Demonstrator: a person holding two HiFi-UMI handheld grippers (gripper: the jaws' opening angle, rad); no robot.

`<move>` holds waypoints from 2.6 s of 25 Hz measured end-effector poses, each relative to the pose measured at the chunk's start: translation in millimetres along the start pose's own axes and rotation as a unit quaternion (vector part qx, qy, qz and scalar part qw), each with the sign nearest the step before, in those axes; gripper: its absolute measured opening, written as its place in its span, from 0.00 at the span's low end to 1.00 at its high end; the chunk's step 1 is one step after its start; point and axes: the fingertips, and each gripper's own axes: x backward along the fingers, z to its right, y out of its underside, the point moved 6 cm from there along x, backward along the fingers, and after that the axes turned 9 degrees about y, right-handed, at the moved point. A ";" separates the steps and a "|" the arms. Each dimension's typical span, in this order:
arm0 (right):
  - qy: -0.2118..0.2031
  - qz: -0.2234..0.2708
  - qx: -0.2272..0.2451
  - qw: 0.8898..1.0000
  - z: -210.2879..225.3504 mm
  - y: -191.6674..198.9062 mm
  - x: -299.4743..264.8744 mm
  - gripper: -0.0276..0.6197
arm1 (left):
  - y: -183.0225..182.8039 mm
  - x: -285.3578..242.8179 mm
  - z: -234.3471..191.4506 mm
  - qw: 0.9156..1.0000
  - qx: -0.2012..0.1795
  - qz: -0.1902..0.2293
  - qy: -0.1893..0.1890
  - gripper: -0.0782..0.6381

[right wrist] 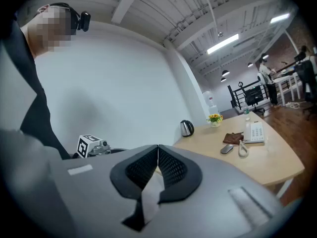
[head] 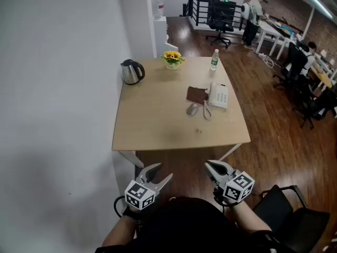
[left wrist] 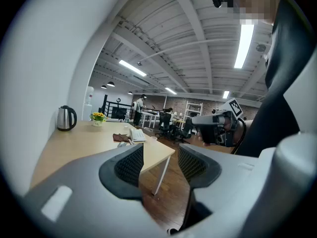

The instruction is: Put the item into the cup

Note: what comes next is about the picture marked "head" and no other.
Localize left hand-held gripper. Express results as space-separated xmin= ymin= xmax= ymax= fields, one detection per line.
xmin=124 ymin=162 xmax=174 ymax=210

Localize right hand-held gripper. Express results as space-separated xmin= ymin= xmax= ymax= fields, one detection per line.
xmin=204 ymin=160 xmax=255 ymax=204

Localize person's left forearm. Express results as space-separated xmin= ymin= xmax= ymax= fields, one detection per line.
xmin=101 ymin=212 xmax=140 ymax=247

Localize person's right forearm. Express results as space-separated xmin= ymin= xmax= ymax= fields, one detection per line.
xmin=223 ymin=200 xmax=273 ymax=234

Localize white table leg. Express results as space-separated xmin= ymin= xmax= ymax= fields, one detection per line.
xmin=117 ymin=151 xmax=145 ymax=168
xmin=218 ymin=143 xmax=242 ymax=162

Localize black wristband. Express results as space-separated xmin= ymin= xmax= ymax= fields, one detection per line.
xmin=122 ymin=207 xmax=138 ymax=220

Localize person's black shirt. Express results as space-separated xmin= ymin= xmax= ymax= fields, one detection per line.
xmin=94 ymin=196 xmax=298 ymax=253

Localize grey computer mouse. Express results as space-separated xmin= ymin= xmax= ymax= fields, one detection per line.
xmin=186 ymin=103 xmax=200 ymax=116

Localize white desk telephone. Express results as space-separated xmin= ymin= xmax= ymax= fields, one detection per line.
xmin=207 ymin=82 xmax=230 ymax=110

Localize brown cloth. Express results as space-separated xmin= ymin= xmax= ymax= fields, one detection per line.
xmin=186 ymin=86 xmax=210 ymax=105

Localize black armchair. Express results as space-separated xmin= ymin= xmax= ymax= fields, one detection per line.
xmin=252 ymin=184 xmax=331 ymax=253

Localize steel electric kettle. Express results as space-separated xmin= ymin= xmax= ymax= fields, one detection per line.
xmin=120 ymin=59 xmax=146 ymax=86

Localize clear water bottle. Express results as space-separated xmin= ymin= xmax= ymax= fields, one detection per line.
xmin=210 ymin=48 xmax=220 ymax=71

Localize black office chair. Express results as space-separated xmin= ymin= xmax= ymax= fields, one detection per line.
xmin=205 ymin=0 xmax=235 ymax=49
xmin=292 ymin=75 xmax=337 ymax=130
xmin=273 ymin=41 xmax=310 ymax=89

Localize potted yellow sunflowers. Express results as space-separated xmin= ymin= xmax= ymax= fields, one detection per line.
xmin=160 ymin=51 xmax=186 ymax=70

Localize yellow round table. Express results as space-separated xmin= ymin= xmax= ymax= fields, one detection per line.
xmin=310 ymin=67 xmax=334 ymax=89

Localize white water dispenser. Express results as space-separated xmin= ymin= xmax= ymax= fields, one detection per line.
xmin=153 ymin=16 xmax=169 ymax=58

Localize white table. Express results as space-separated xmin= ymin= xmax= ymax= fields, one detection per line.
xmin=255 ymin=20 xmax=293 ymax=60

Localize black metal railing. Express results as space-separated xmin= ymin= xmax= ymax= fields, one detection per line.
xmin=183 ymin=0 xmax=245 ymax=27

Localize white backpack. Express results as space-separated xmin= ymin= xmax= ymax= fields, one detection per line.
xmin=241 ymin=2 xmax=251 ymax=20

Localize large water jug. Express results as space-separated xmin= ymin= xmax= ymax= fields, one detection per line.
xmin=151 ymin=0 xmax=164 ymax=20

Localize long ceiling light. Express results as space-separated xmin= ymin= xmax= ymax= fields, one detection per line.
xmin=308 ymin=0 xmax=334 ymax=20

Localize black cable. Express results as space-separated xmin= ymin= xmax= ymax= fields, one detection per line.
xmin=213 ymin=188 xmax=234 ymax=208
xmin=113 ymin=195 xmax=132 ymax=218

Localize white coiled phone cord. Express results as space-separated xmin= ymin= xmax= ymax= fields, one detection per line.
xmin=203 ymin=100 xmax=213 ymax=121

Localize white post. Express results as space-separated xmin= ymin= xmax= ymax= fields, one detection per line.
xmin=302 ymin=5 xmax=315 ymax=41

